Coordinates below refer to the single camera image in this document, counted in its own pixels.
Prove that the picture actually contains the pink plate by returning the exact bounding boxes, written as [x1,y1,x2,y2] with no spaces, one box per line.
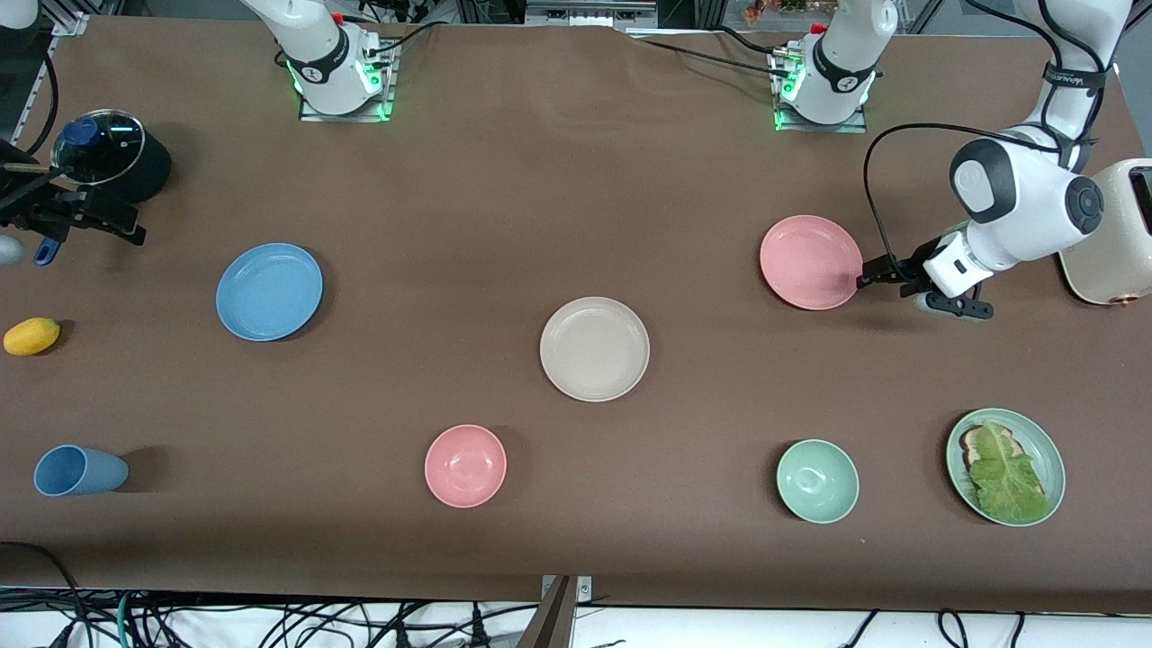
[760,214,864,311]

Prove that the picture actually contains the blue plate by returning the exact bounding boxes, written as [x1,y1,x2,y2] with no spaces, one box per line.
[216,243,324,342]

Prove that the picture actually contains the glass lid blue knob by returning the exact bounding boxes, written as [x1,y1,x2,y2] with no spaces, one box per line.
[51,110,146,186]

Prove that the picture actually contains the yellow lemon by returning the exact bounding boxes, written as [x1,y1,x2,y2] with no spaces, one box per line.
[4,318,61,356]

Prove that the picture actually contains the toasted bread slice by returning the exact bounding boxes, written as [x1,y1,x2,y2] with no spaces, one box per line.
[959,426,1022,469]

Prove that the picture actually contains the cream toaster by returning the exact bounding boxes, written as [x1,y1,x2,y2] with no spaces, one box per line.
[1057,157,1152,307]

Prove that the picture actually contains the small green bowl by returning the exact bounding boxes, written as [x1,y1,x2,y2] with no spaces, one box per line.
[777,439,860,525]

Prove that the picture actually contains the green plate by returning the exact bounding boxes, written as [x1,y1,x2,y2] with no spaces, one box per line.
[946,408,1067,527]

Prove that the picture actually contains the green lettuce leaf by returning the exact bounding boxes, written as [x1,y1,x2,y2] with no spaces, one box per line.
[967,419,1049,525]

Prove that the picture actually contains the blue cup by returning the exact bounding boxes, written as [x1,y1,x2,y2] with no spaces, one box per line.
[34,445,130,497]

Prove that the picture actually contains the orange pink flowers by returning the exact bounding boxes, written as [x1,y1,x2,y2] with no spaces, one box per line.
[742,0,838,24]

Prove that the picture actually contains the beige plate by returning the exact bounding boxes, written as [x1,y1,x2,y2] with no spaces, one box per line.
[540,297,651,402]

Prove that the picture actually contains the grey metal box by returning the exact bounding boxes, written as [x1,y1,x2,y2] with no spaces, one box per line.
[525,0,658,28]

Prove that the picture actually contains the small pink bowl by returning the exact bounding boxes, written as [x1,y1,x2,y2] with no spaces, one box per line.
[425,425,508,509]

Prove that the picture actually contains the black pot blue handle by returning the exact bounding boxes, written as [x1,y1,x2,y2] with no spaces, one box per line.
[34,108,172,266]

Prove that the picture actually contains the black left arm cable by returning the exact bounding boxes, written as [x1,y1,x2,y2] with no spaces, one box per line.
[861,0,1113,271]

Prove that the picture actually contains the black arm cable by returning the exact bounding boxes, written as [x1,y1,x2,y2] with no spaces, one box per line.
[22,49,60,154]
[861,0,1113,271]

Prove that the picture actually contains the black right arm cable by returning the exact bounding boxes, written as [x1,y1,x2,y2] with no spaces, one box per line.
[22,49,60,154]

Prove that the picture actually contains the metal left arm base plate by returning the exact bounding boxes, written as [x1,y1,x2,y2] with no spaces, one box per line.
[775,52,868,134]

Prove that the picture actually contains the aluminium frame profile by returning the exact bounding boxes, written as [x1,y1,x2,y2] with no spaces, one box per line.
[16,9,91,147]

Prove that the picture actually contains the black base cable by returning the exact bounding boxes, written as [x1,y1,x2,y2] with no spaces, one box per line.
[630,36,786,77]
[711,25,795,55]
[364,20,451,57]

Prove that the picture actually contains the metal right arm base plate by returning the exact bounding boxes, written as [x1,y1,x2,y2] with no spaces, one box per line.
[300,40,395,122]

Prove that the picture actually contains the dark brown post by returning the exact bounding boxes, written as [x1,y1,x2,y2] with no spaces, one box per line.
[517,576,577,648]

